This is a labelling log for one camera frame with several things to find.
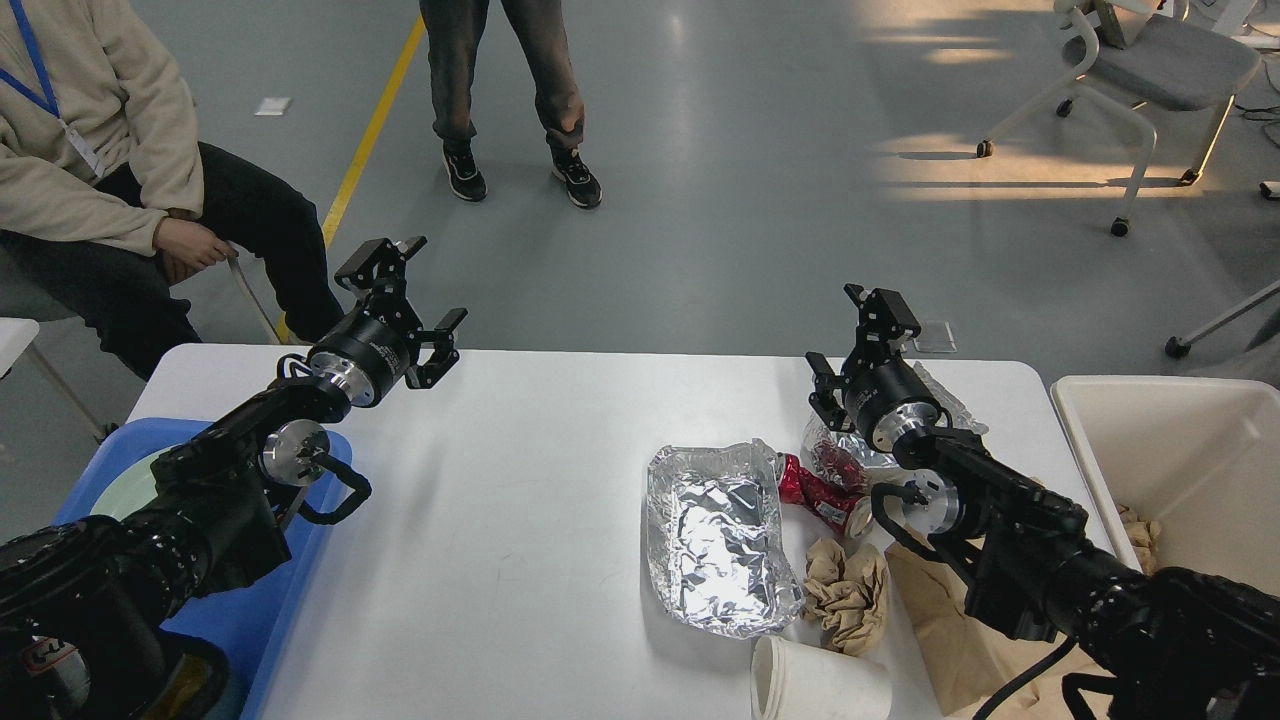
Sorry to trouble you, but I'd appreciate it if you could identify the person in black sneakers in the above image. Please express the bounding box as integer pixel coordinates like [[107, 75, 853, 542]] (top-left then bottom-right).
[[419, 0, 604, 210]]

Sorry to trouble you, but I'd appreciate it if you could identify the white paper cup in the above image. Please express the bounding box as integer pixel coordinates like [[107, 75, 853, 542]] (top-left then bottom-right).
[[751, 635, 892, 719]]

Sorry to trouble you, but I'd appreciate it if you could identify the aluminium foil tray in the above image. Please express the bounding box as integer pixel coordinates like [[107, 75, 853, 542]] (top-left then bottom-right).
[[643, 439, 804, 639]]

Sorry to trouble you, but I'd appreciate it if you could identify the crumpled brown paper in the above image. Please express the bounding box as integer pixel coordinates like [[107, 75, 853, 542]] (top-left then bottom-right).
[[803, 538, 890, 657]]

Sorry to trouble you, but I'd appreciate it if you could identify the white chair leg right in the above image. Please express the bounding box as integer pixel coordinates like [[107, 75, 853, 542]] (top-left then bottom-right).
[[1164, 281, 1280, 359]]

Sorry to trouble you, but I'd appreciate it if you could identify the dark teal mug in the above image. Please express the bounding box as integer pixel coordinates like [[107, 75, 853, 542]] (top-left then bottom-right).
[[140, 630, 232, 719]]

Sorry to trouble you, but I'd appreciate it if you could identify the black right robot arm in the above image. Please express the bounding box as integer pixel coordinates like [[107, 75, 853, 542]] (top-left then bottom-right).
[[806, 284, 1279, 719]]

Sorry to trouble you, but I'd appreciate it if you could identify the grey office chair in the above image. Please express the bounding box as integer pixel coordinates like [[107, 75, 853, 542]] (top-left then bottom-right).
[[975, 1, 1262, 237]]

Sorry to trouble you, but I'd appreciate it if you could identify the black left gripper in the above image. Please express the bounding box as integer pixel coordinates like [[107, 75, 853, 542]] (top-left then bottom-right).
[[306, 236, 468, 407]]

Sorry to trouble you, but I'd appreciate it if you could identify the blue plastic tray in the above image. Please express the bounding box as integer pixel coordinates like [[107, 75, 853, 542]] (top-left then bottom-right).
[[52, 416, 332, 719]]

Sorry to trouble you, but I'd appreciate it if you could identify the white chair left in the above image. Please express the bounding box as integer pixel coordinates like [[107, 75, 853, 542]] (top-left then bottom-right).
[[0, 240, 285, 441]]

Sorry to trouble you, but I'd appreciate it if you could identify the person in beige sweater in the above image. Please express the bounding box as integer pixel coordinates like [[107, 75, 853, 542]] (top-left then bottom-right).
[[1, 1, 344, 379]]

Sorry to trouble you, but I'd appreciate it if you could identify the crushed red can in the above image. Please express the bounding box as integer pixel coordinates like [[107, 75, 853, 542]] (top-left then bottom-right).
[[777, 454, 872, 538]]

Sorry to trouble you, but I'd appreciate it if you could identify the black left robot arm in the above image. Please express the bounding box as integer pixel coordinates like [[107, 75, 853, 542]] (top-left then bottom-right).
[[1, 236, 467, 719]]

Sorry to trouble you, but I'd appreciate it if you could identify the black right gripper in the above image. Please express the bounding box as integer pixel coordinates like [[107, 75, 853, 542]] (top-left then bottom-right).
[[806, 284, 943, 454]]

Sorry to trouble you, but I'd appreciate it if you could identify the green plate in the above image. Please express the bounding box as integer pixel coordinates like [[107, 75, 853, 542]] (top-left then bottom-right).
[[90, 447, 169, 520]]

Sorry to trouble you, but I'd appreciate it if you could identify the brown paper bag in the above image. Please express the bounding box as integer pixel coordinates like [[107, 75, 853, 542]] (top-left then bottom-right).
[[884, 543, 1107, 719]]

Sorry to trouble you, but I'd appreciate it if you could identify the crumpled paper in bin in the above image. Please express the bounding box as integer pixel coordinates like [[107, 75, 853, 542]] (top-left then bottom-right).
[[1116, 503, 1162, 577]]

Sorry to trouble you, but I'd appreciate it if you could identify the white plastic bin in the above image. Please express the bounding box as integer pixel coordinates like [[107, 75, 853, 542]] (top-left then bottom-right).
[[1051, 375, 1279, 594]]

